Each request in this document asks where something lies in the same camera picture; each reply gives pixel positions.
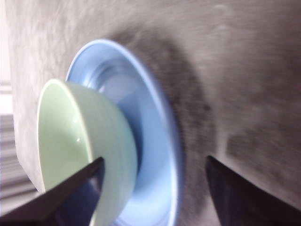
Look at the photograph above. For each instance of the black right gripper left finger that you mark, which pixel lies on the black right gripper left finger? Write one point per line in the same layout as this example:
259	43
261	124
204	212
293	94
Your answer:
58	204

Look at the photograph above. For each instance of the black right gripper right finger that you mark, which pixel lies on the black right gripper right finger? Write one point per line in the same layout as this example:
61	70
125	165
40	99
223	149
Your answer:
249	202

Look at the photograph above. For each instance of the green ribbed bowl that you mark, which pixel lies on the green ribbed bowl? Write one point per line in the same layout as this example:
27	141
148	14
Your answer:
61	131

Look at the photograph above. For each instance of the blue plate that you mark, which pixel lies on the blue plate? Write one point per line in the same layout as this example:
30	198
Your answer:
155	141

